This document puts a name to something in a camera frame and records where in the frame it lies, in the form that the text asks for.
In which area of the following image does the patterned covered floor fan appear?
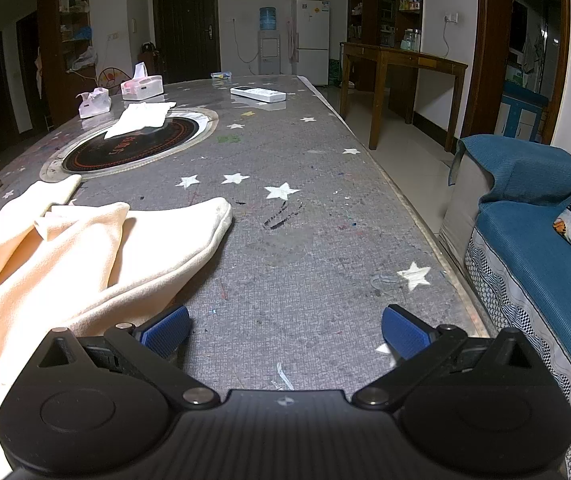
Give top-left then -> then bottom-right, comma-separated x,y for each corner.
96,67 -> 122,96

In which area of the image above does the white remote control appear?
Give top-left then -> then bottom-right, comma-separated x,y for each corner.
230,86 -> 287,104

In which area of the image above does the blue sofa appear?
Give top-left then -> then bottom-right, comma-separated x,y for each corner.
439,134 -> 571,480

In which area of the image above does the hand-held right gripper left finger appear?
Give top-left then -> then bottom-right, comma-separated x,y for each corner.
36,304 -> 221,409

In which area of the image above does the white water dispenser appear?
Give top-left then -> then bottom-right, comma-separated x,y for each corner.
258,29 -> 281,76

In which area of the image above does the white tissue sheet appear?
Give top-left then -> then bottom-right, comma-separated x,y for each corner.
104,101 -> 178,140

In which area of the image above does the grey star print tablecloth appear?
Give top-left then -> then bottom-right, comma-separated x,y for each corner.
0,74 -> 496,411

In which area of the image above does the small white tissue pack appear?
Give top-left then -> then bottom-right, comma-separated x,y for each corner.
76,88 -> 112,120

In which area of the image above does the glass jar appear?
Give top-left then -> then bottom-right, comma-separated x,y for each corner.
399,27 -> 422,52

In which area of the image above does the brown wooden side table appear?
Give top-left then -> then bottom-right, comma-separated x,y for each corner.
339,41 -> 469,152

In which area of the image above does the white refrigerator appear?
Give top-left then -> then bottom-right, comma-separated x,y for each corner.
291,0 -> 330,87

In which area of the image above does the dark bag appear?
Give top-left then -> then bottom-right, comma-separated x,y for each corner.
138,41 -> 166,86

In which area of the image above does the pink white tissue box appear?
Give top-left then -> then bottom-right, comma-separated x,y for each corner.
120,62 -> 165,101

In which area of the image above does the round black induction cooktop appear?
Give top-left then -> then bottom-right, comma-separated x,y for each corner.
40,106 -> 220,183

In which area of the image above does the dark wooden shelf unit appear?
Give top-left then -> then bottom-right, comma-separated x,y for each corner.
36,0 -> 91,131

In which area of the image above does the dark wooden door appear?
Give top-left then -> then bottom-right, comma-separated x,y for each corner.
152,0 -> 219,86

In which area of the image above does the cream sweatshirt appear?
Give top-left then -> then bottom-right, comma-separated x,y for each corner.
0,174 -> 234,480

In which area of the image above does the brown wooden door frame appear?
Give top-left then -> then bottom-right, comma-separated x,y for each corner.
460,0 -> 571,146

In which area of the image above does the dark wooden display cabinet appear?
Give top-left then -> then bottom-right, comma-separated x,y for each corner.
347,0 -> 423,93

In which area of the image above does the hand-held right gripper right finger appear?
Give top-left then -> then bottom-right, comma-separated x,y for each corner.
351,304 -> 541,410

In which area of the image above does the white plastic bag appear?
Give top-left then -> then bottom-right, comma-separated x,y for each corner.
73,46 -> 97,71

